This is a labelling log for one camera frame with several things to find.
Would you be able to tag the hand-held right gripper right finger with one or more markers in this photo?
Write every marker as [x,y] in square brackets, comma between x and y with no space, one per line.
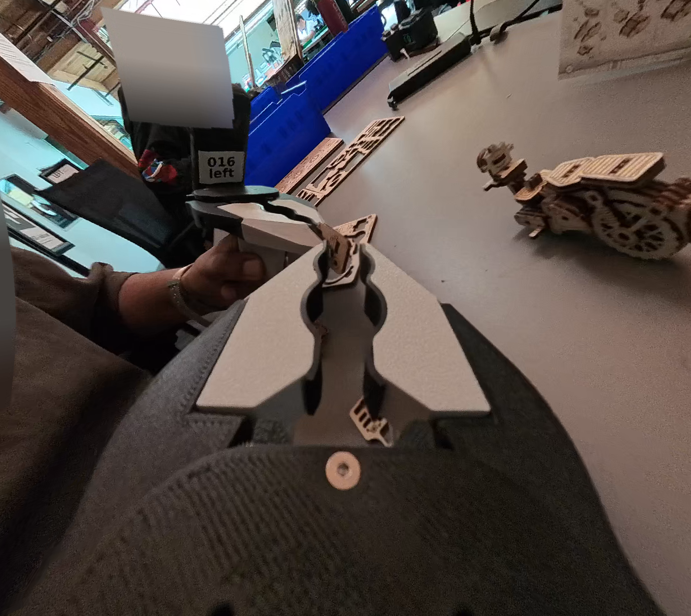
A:
[432,357]

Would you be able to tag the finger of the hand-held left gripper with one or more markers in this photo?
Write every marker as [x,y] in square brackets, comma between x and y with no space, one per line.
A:
[270,232]
[307,213]

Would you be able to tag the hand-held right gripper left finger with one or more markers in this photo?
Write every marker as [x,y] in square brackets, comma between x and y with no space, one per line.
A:
[253,351]

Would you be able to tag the wooden puzzle piece with tab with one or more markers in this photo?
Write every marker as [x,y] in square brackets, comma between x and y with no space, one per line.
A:
[334,243]

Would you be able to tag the person's left forearm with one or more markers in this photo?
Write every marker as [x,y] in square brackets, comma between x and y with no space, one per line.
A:
[143,303]

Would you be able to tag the grey desk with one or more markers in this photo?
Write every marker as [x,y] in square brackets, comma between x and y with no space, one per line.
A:
[513,330]

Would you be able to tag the person's left hand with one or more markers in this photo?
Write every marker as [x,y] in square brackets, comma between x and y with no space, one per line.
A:
[221,276]

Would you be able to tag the dark engraved wooden board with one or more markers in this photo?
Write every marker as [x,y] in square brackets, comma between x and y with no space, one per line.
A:
[310,165]

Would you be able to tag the wide wooden puzzle sheet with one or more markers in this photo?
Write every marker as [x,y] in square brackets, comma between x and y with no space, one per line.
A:
[367,227]

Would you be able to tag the metal wristwatch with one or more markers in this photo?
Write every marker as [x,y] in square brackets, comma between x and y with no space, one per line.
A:
[175,292]

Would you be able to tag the narrow square-holed wooden puzzle sheet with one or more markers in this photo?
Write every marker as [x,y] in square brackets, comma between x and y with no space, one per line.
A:
[397,122]

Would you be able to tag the dark red box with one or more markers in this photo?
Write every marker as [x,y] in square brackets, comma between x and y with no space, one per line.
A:
[332,14]

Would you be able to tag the black flat device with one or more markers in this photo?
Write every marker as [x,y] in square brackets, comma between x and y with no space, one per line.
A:
[432,68]

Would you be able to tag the black battery charger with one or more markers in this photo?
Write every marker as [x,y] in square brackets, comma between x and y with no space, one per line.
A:
[413,35]

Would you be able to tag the black framed sign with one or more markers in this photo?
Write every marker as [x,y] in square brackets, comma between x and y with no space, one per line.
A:
[38,238]

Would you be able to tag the wooden motorcycle model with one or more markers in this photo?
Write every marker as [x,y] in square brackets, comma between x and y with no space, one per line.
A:
[594,205]

